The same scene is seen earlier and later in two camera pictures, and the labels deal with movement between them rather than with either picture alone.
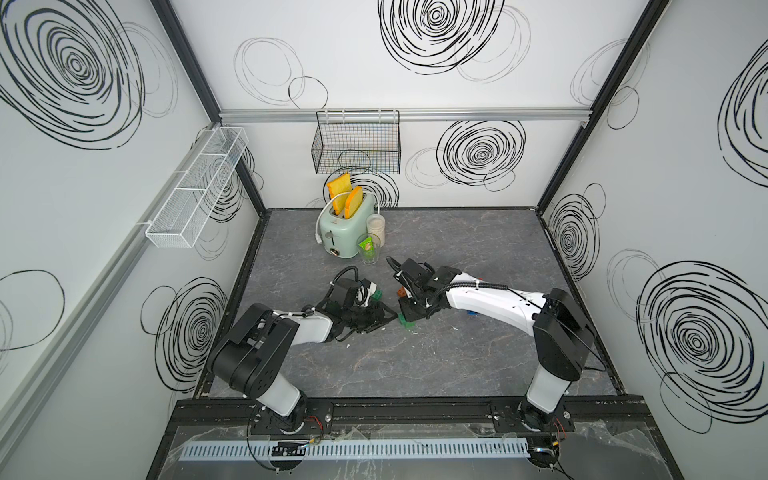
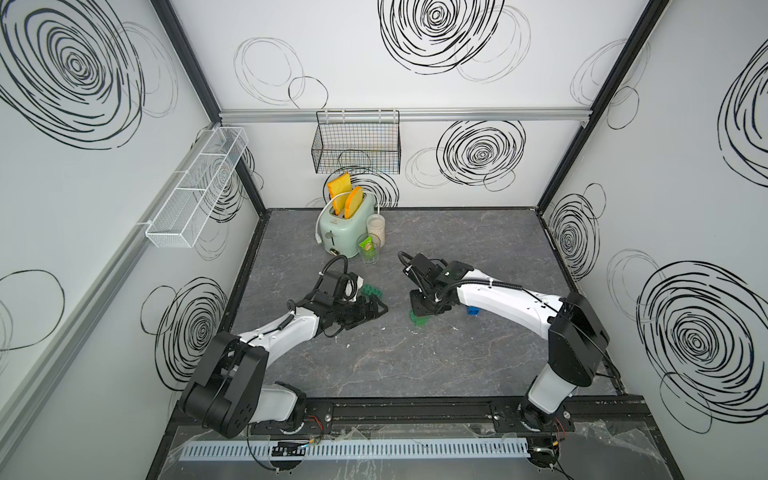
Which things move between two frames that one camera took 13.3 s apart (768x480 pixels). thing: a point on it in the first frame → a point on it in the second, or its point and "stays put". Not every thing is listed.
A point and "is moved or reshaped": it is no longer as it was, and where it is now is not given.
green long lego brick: [407, 324] is moved or reshaped
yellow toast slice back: [338, 187] stays put
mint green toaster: [339, 236] stays put
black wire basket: [361, 142] stays put
